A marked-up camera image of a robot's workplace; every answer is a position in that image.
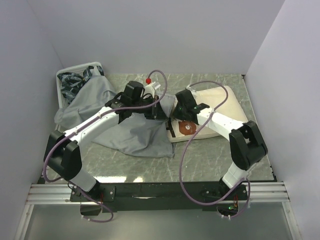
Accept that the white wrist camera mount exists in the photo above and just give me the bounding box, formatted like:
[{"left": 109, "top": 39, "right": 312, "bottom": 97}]
[
  {"left": 185, "top": 85, "right": 197, "bottom": 96},
  {"left": 144, "top": 78, "right": 161, "bottom": 97}
]

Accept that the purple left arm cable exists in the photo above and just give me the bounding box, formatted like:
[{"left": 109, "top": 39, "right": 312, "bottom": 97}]
[{"left": 42, "top": 69, "right": 168, "bottom": 224}]

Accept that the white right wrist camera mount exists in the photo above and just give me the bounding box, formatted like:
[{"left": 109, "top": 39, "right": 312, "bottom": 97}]
[{"left": 185, "top": 85, "right": 197, "bottom": 96}]

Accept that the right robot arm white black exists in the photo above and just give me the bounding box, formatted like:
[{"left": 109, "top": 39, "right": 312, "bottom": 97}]
[{"left": 173, "top": 89, "right": 268, "bottom": 200}]

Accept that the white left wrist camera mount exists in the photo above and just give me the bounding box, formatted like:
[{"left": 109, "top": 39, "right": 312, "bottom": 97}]
[{"left": 144, "top": 78, "right": 161, "bottom": 97}]

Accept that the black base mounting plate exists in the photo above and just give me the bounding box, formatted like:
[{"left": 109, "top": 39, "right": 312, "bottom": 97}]
[{"left": 69, "top": 181, "right": 250, "bottom": 212}]

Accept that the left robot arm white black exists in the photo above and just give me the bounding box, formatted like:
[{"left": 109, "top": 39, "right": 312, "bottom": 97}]
[{"left": 42, "top": 78, "right": 163, "bottom": 201}]

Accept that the grey pillowcase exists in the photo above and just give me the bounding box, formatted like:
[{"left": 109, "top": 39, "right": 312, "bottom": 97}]
[{"left": 54, "top": 76, "right": 175, "bottom": 158}]

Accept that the white plastic basket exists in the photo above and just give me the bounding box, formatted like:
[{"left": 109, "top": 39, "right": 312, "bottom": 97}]
[{"left": 55, "top": 61, "right": 105, "bottom": 111}]

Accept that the cream pillow with bear print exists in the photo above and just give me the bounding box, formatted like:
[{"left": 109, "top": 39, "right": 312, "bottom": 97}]
[{"left": 166, "top": 85, "right": 248, "bottom": 143}]

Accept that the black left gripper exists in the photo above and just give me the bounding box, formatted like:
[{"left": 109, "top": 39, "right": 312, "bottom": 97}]
[{"left": 132, "top": 95, "right": 169, "bottom": 121}]

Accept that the dark patterned cloth in basket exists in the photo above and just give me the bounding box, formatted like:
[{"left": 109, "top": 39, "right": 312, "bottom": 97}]
[{"left": 57, "top": 65, "right": 105, "bottom": 105}]

